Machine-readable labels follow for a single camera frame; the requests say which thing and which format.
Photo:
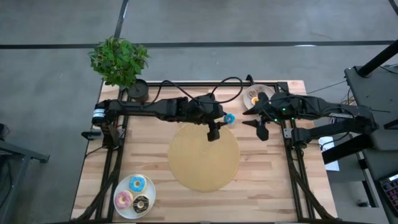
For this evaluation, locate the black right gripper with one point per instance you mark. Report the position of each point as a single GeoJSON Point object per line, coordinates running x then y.
{"type": "Point", "coordinates": [269, 110]}

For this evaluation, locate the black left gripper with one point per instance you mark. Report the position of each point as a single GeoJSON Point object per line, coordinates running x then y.
{"type": "Point", "coordinates": [205, 109]}

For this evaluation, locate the small blue frosted donut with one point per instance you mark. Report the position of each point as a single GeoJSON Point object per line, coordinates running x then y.
{"type": "Point", "coordinates": [232, 120]}

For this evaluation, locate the small red donut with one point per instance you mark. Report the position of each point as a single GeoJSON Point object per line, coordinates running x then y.
{"type": "Point", "coordinates": [255, 100]}

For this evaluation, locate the large blue frosted donut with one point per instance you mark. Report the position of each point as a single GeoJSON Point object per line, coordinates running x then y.
{"type": "Point", "coordinates": [132, 183]}

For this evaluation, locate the large chocolate frosted donut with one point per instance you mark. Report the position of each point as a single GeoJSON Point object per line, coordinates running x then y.
{"type": "Point", "coordinates": [135, 204]}

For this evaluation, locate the large pink frosted donut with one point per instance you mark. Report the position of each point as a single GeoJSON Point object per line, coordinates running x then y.
{"type": "Point", "coordinates": [118, 199]}

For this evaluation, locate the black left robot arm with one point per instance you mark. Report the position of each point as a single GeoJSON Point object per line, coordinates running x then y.
{"type": "Point", "coordinates": [140, 107]}

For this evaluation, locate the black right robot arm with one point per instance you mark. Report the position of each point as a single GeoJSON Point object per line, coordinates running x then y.
{"type": "Point", "coordinates": [326, 109]}

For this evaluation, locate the beige round plate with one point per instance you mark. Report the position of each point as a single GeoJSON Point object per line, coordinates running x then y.
{"type": "Point", "coordinates": [247, 96]}

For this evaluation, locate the round woven straw placemat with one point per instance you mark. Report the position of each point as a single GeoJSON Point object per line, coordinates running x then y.
{"type": "Point", "coordinates": [202, 161]}

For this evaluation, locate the black plant pot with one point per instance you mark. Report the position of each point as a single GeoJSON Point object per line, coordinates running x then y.
{"type": "Point", "coordinates": [138, 90]}

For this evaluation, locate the white paper sheet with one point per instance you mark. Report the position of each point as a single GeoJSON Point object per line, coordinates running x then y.
{"type": "Point", "coordinates": [332, 165]}

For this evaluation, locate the black stand beam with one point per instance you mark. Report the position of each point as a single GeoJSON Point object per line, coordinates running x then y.
{"type": "Point", "coordinates": [342, 154]}

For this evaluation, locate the white round plate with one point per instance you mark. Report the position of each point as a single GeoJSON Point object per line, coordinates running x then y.
{"type": "Point", "coordinates": [124, 186]}

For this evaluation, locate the green leafy plant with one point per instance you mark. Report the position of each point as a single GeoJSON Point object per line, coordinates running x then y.
{"type": "Point", "coordinates": [118, 62]}

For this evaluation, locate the dark grey equipment cart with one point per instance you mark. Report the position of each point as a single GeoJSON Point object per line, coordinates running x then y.
{"type": "Point", "coordinates": [382, 90]}

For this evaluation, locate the black slanted pole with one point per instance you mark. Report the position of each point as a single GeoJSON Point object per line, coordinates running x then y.
{"type": "Point", "coordinates": [377, 59]}

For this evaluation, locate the black caster wheel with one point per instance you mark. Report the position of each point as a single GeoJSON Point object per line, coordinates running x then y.
{"type": "Point", "coordinates": [362, 204]}

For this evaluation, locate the black backlit keyboard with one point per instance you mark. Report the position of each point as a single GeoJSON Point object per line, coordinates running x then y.
{"type": "Point", "coordinates": [391, 189]}

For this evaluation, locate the black bracket mount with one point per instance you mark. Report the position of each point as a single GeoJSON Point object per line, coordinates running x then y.
{"type": "Point", "coordinates": [249, 79]}

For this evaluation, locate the black aluminium table frame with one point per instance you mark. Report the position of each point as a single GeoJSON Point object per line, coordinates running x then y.
{"type": "Point", "coordinates": [202, 84]}

